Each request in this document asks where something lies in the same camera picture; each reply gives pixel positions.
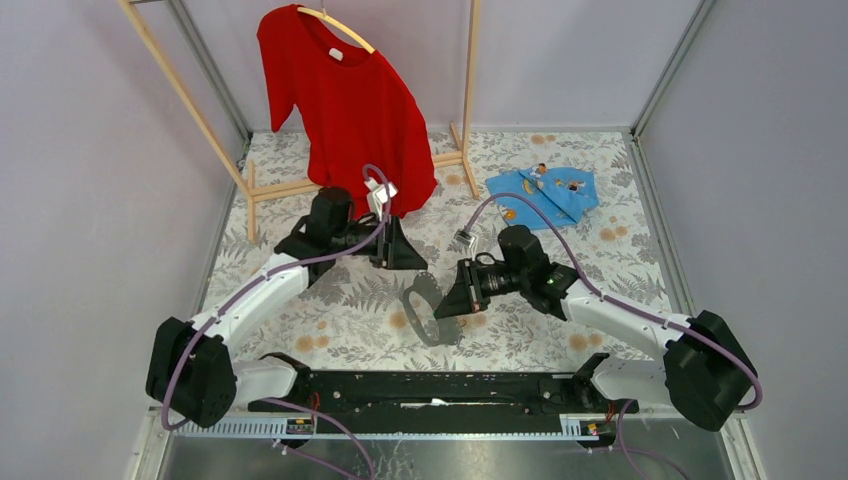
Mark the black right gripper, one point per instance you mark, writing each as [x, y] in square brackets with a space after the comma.
[467, 294]

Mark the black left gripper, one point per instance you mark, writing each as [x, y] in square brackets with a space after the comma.
[394, 250]

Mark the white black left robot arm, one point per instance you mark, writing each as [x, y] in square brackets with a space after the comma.
[193, 370]

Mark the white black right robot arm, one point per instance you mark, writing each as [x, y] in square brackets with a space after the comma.
[694, 364]

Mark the red t-shirt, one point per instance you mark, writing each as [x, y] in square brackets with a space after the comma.
[355, 109]

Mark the blue printed child shirt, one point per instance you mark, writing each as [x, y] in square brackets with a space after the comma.
[563, 194]

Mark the wooden clothes hanger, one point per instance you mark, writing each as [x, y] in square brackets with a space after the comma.
[321, 14]

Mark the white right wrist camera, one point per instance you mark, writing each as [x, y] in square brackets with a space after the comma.
[466, 241]

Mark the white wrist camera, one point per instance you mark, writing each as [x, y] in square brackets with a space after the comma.
[379, 195]
[466, 241]

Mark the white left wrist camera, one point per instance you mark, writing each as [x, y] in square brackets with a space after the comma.
[379, 195]

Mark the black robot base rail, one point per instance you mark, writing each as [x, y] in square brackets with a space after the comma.
[452, 403]

